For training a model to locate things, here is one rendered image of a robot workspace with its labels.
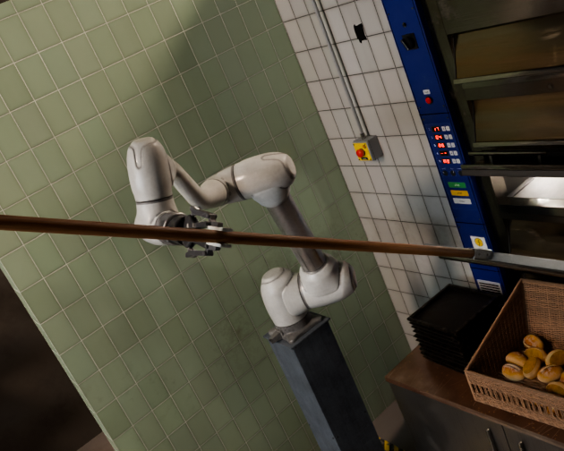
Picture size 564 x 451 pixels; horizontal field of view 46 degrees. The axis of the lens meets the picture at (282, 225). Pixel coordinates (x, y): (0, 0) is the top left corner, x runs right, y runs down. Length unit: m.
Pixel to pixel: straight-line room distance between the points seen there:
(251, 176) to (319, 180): 1.07
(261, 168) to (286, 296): 0.64
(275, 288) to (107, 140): 0.89
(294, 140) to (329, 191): 0.33
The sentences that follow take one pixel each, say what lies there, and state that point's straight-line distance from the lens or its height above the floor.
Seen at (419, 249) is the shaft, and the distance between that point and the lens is 1.98.
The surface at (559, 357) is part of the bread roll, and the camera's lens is 2.82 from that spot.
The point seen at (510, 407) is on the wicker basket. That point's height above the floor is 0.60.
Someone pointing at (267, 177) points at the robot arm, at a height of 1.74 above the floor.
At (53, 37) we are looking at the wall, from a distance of 2.74.
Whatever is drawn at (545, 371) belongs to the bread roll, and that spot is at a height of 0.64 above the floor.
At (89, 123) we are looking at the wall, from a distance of 2.74.
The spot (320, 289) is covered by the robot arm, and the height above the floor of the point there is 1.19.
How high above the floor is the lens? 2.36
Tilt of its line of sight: 20 degrees down
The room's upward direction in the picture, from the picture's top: 24 degrees counter-clockwise
